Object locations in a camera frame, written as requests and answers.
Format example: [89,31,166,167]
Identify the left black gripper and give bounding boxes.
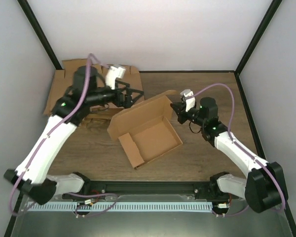
[87,80,144,109]

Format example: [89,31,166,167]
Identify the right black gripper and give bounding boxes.
[171,103,206,127]

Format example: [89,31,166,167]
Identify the brown cardboard box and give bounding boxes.
[107,90,183,169]

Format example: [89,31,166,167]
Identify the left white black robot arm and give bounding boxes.
[4,65,144,205]

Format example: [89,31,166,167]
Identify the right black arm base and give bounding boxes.
[194,172,232,201]

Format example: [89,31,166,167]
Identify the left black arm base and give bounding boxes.
[62,180,107,199]

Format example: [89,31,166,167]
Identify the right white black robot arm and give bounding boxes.
[170,97,288,213]

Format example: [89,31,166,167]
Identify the stack of flat cardboard blanks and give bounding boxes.
[43,59,143,120]

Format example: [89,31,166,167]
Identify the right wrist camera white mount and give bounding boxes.
[180,89,195,112]

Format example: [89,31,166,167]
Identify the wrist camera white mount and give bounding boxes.
[105,65,126,90]
[180,89,195,112]

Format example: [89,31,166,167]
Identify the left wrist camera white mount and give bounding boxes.
[105,65,126,90]

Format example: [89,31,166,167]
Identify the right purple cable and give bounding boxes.
[192,83,287,218]

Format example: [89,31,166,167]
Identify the black aluminium frame rail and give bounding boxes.
[19,180,227,198]

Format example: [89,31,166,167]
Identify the light blue slotted cable duct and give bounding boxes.
[27,201,213,213]

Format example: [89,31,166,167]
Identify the grey metal base plate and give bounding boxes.
[11,196,292,237]

